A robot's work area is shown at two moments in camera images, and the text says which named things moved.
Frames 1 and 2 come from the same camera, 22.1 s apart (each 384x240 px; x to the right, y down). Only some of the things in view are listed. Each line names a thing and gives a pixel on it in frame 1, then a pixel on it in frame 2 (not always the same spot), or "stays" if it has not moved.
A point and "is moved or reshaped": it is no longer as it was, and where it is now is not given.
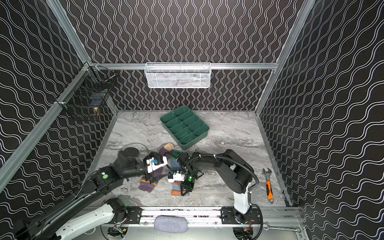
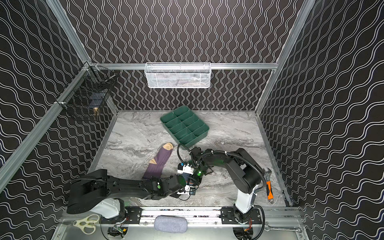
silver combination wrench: [267, 227] stays
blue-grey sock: [176, 187] is moved or reshaped
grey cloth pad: [171, 224] stays
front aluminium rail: [274, 216] stays
